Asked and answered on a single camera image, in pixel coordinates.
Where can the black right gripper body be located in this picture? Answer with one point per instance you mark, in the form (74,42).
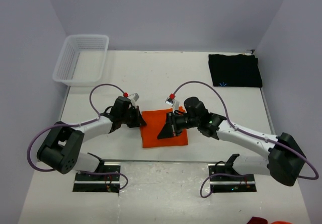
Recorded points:
(183,122)

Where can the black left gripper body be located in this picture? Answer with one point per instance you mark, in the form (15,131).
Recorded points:
(129,118)

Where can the orange t shirt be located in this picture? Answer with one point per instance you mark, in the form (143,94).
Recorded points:
(155,121)

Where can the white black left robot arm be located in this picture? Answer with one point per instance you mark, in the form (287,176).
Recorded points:
(61,149)

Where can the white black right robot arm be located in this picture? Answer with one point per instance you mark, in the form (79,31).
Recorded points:
(282,157)

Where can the folded black t shirt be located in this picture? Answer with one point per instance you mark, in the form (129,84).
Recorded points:
(234,71)

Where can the white plastic mesh basket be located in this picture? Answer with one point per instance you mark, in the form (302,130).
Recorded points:
(81,60)

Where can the dark red cloth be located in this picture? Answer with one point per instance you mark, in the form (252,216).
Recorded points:
(257,220)

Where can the orange cloth at edge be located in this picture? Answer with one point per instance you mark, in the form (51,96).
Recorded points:
(281,222)

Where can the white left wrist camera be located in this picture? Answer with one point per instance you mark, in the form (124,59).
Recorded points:
(133,99)

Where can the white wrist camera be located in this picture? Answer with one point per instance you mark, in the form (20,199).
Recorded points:
(133,99)
(173,103)

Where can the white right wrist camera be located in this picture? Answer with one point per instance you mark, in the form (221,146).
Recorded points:
(173,103)

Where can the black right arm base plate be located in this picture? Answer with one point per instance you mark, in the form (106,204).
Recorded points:
(226,184)

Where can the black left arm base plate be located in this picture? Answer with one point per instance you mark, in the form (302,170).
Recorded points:
(96,183)

